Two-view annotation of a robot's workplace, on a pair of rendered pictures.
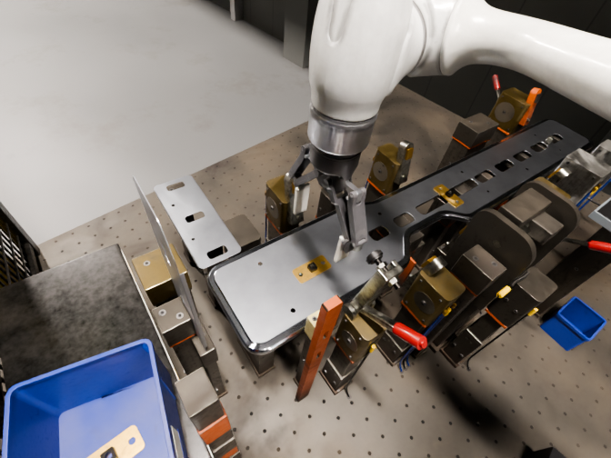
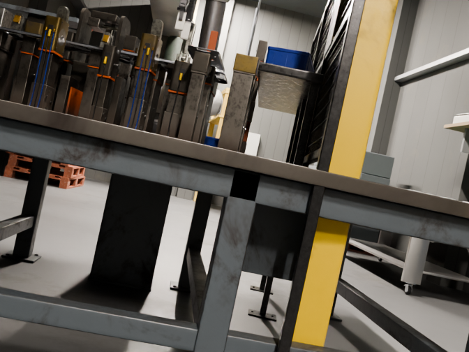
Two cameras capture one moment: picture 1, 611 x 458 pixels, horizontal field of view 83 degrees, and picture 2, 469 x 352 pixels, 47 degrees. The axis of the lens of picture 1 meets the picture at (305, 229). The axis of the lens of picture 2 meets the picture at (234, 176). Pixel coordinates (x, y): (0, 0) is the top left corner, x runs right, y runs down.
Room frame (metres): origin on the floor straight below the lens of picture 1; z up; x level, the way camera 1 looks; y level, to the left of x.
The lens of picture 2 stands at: (1.70, 1.63, 0.64)
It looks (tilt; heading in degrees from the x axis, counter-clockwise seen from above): 0 degrees down; 224
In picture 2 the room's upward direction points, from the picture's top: 12 degrees clockwise
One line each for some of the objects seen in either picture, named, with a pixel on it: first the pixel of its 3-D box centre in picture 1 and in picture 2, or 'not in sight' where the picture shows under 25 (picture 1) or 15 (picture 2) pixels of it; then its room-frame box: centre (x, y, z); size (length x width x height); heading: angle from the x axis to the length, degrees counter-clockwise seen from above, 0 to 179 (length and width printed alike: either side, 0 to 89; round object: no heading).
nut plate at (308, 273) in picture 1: (312, 267); not in sight; (0.42, -0.03, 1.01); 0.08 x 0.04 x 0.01; 131
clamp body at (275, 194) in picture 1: (278, 230); (141, 86); (0.62, 0.08, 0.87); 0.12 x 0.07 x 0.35; 41
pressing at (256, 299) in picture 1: (450, 193); (51, 41); (0.75, -0.39, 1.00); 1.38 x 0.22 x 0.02; 131
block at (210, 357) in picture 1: (205, 353); not in sight; (0.25, 0.18, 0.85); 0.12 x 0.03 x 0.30; 41
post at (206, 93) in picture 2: (214, 272); (199, 107); (0.47, 0.22, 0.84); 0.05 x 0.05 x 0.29; 41
